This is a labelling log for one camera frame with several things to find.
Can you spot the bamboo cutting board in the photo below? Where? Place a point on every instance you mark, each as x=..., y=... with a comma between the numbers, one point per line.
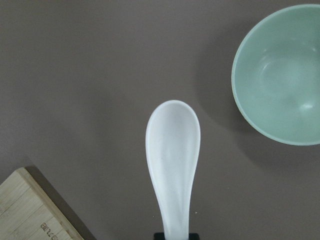
x=28, y=213

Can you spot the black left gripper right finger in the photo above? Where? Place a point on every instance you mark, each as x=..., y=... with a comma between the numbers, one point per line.
x=193, y=236

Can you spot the mint green bowl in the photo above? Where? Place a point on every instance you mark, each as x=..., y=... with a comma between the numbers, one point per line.
x=275, y=77

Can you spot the white ceramic spoon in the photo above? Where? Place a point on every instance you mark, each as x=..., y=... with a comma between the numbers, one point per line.
x=172, y=147

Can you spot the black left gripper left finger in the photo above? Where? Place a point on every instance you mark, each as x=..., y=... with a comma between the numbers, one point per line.
x=159, y=236

